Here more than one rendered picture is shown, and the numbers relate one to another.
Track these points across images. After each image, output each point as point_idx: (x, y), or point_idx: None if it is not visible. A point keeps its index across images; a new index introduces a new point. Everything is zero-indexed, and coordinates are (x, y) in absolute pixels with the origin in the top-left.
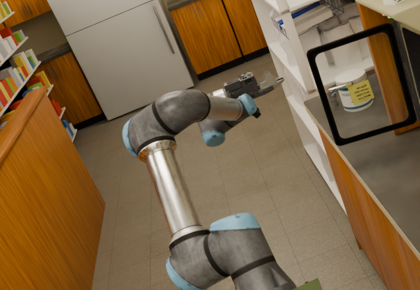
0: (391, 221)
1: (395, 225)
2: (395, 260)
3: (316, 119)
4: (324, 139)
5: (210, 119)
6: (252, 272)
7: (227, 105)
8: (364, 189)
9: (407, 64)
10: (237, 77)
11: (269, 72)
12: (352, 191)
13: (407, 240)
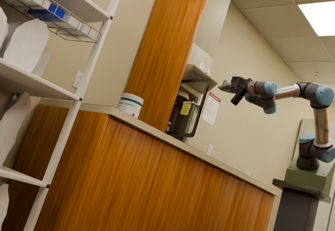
0: (223, 167)
1: (226, 166)
2: (184, 211)
3: (146, 123)
4: (110, 147)
5: (284, 98)
6: None
7: None
8: (178, 170)
9: None
10: (243, 78)
11: (223, 81)
12: (140, 187)
13: (232, 169)
